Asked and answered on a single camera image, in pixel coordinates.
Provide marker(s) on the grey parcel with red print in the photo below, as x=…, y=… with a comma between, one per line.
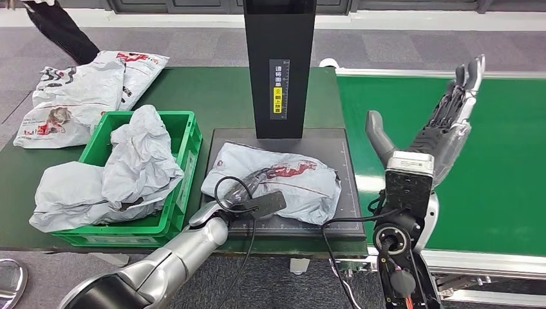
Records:
x=141, y=158
x=298, y=196

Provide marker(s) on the black scanner platform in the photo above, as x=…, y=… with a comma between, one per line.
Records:
x=230, y=136

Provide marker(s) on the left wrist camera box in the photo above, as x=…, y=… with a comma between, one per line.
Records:
x=264, y=204

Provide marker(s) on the dark glass partition frame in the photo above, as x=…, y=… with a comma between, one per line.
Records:
x=170, y=5

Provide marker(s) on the person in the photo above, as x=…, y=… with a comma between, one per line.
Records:
x=64, y=34

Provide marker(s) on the white conveyor roller cap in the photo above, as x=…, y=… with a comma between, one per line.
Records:
x=329, y=62

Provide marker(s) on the white parcel with red logo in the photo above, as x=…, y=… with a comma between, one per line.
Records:
x=143, y=72

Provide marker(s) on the green plastic crate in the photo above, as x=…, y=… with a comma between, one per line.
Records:
x=128, y=234

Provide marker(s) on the black scanner column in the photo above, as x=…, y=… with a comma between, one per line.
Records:
x=260, y=42

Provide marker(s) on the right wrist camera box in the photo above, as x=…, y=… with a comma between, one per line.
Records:
x=407, y=187

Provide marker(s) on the small circuit board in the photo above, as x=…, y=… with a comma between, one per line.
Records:
x=350, y=266

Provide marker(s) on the white parcel with black print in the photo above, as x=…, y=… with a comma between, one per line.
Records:
x=74, y=102

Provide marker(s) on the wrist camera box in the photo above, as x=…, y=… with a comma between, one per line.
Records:
x=264, y=204
x=407, y=187

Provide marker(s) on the plain grey parcel bag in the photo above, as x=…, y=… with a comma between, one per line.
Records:
x=64, y=196

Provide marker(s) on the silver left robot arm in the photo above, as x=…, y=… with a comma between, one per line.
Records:
x=187, y=251

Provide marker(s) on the green conveyor belt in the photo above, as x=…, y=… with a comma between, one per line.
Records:
x=503, y=170

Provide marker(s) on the shiny chrome object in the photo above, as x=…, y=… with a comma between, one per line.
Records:
x=10, y=281

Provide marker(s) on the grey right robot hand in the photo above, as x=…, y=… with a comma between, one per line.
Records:
x=448, y=136

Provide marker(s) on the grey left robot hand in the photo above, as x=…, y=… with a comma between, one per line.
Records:
x=247, y=187

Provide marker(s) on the white table foot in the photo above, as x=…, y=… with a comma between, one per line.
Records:
x=111, y=259
x=299, y=266

